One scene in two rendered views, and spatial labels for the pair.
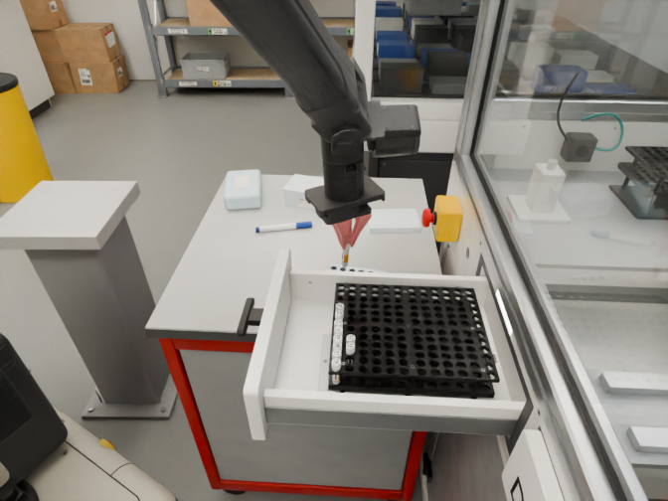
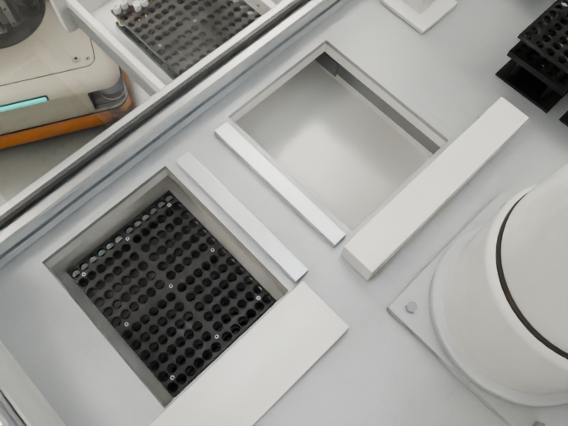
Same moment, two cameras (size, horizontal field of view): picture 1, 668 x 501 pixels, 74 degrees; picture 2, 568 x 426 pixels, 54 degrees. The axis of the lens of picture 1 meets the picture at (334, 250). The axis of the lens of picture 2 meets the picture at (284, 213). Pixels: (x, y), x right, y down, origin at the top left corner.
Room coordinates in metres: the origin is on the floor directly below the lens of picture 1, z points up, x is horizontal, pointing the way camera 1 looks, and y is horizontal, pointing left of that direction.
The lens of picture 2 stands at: (0.06, -0.64, 1.62)
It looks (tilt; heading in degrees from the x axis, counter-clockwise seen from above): 67 degrees down; 40
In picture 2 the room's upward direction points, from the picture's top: 3 degrees clockwise
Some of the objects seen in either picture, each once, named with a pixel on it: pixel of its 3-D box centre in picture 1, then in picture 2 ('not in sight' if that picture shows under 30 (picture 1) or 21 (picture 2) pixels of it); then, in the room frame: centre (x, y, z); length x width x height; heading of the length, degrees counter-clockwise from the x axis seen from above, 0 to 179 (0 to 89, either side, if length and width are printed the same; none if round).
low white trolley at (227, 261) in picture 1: (317, 342); not in sight; (0.87, 0.05, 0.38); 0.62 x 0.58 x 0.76; 177
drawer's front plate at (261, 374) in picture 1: (273, 332); not in sight; (0.46, 0.09, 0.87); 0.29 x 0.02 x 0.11; 177
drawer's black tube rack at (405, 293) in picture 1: (406, 340); not in sight; (0.45, -0.11, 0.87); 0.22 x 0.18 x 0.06; 87
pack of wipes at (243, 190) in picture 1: (243, 188); not in sight; (1.06, 0.25, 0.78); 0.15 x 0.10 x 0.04; 7
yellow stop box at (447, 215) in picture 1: (445, 218); not in sight; (0.77, -0.23, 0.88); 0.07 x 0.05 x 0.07; 177
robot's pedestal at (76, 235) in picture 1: (109, 308); not in sight; (1.01, 0.71, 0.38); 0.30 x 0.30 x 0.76; 0
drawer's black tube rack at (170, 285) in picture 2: not in sight; (174, 292); (0.12, -0.41, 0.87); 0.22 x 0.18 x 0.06; 87
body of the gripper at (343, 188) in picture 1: (343, 180); not in sight; (0.56, -0.01, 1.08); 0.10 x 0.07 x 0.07; 114
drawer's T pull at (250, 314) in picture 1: (253, 316); not in sight; (0.46, 0.12, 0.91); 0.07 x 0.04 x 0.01; 177
